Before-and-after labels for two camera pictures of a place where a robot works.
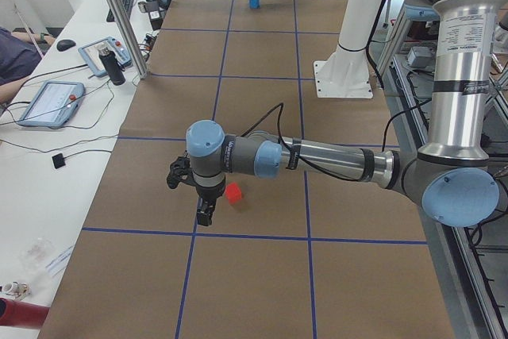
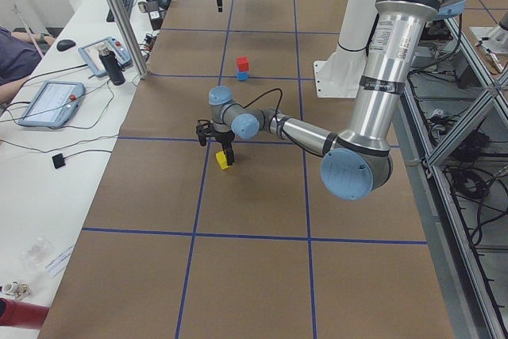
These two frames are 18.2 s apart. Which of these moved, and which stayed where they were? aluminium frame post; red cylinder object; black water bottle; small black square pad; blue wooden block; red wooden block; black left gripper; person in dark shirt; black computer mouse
Moved: black left gripper; blue wooden block; red wooden block
Stayed: black computer mouse; person in dark shirt; aluminium frame post; black water bottle; small black square pad; red cylinder object
